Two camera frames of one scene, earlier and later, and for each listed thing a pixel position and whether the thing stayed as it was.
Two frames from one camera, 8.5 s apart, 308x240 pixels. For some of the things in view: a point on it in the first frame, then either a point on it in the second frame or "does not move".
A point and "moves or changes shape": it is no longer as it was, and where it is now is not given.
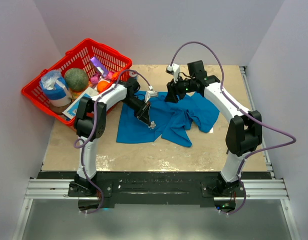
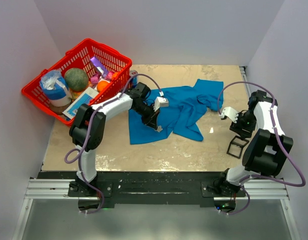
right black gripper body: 182,87 → 247,121
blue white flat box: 70,112 does not move
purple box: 101,68 does not move
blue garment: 198,110 moves or changes shape
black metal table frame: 157,187 does not move
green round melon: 76,79 does not move
